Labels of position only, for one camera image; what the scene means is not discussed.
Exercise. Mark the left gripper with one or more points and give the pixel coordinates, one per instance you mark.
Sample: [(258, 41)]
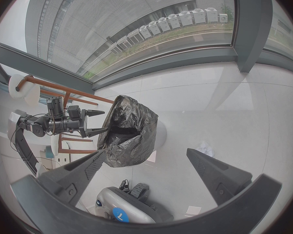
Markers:
[(74, 125)]

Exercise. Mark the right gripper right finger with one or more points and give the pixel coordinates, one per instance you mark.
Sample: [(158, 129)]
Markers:
[(217, 174)]

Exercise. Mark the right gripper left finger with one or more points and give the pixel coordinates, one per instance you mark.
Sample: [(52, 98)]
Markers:
[(75, 174)]

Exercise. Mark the black plastic bag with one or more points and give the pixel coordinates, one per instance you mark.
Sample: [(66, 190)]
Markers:
[(136, 135)]

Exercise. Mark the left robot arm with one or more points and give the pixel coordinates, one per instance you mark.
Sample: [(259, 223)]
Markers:
[(39, 128)]

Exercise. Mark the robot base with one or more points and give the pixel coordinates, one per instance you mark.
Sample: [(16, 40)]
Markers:
[(136, 208)]

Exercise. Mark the white trash bin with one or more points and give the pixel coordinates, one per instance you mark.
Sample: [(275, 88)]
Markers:
[(162, 133)]

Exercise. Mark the crumpled white paper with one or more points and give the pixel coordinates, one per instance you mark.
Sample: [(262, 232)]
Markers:
[(206, 150)]

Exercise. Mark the wooden chair with white cushions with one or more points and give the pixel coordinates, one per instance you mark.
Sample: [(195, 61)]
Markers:
[(22, 88)]

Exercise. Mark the window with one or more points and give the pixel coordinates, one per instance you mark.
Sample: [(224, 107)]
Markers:
[(136, 21)]

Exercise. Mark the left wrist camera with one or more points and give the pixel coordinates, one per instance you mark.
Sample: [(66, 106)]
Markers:
[(74, 112)]

